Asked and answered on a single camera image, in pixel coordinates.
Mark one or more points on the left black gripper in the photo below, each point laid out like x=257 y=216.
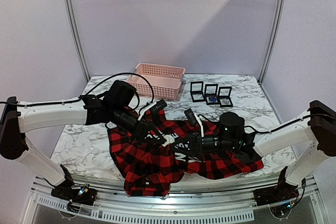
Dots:
x=140 y=134

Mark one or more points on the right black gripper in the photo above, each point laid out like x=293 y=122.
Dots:
x=196 y=144

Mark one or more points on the red black plaid shirt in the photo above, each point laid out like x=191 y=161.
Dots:
x=149 y=169

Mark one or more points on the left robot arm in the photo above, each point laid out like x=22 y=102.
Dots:
x=19 y=118

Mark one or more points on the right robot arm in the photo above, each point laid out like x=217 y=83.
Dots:
x=315 y=125

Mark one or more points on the black display box middle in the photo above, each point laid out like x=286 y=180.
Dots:
x=211 y=91

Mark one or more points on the black display box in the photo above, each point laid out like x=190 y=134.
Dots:
x=196 y=91
x=224 y=93
x=211 y=91

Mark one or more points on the pink plastic basket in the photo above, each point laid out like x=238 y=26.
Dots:
x=165 y=80

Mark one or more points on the black display box left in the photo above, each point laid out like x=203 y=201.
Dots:
x=196 y=91

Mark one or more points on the black display box right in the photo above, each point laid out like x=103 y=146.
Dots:
x=224 y=93

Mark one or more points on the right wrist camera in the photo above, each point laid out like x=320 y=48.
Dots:
x=194 y=120

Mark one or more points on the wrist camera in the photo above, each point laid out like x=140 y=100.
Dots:
x=194 y=120
x=154 y=107

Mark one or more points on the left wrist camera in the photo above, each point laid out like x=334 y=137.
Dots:
x=154 y=107

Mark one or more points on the aluminium front rail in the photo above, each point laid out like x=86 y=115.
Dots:
x=194 y=200

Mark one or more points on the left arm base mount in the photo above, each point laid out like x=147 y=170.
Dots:
x=76 y=195

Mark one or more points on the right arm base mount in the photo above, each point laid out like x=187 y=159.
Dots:
x=286 y=195

